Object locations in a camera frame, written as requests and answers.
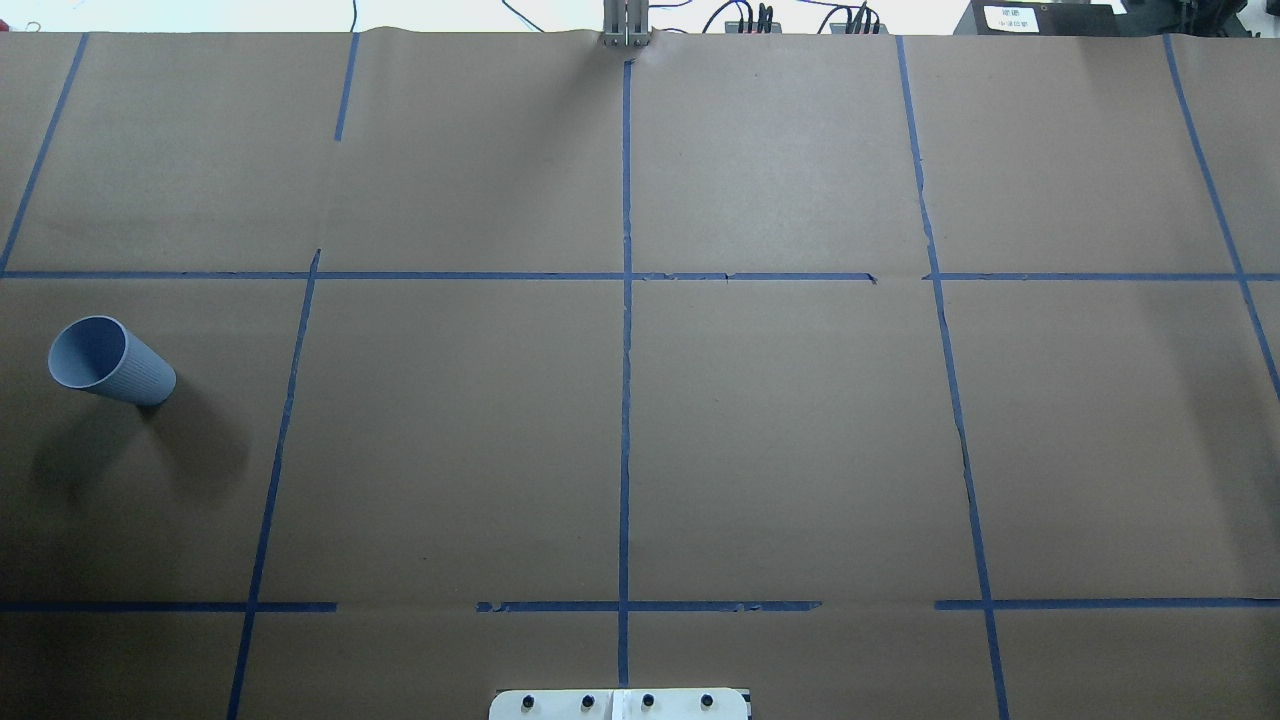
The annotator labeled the blue ribbed plastic cup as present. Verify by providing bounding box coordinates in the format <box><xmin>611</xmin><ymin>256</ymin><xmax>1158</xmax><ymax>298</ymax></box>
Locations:
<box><xmin>47</xmin><ymin>315</ymin><xmax>177</xmax><ymax>407</ymax></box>

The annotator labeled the white mounting plate with bolts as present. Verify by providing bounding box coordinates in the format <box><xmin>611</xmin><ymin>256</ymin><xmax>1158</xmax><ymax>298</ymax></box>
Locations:
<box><xmin>488</xmin><ymin>687</ymin><xmax>753</xmax><ymax>719</ymax></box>

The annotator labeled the black box with label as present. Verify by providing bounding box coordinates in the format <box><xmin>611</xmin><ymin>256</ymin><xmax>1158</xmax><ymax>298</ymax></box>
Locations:
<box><xmin>952</xmin><ymin>1</ymin><xmax>1121</xmax><ymax>37</ymax></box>

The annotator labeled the black power strip right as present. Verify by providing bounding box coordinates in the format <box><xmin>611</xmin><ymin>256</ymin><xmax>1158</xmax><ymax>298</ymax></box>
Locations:
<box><xmin>822</xmin><ymin>3</ymin><xmax>887</xmax><ymax>35</ymax></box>

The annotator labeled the black power strip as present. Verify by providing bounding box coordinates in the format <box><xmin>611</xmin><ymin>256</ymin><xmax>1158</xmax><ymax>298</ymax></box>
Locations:
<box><xmin>822</xmin><ymin>3</ymin><xmax>887</xmax><ymax>35</ymax></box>
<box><xmin>713</xmin><ymin>1</ymin><xmax>782</xmax><ymax>35</ymax></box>

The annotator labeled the black power strip left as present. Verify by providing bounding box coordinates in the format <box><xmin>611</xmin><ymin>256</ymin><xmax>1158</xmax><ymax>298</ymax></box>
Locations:
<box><xmin>713</xmin><ymin>1</ymin><xmax>782</xmax><ymax>35</ymax></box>

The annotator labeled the aluminium frame post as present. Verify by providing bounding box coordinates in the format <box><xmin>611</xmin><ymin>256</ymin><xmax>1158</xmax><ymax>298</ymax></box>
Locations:
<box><xmin>600</xmin><ymin>0</ymin><xmax>652</xmax><ymax>47</ymax></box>

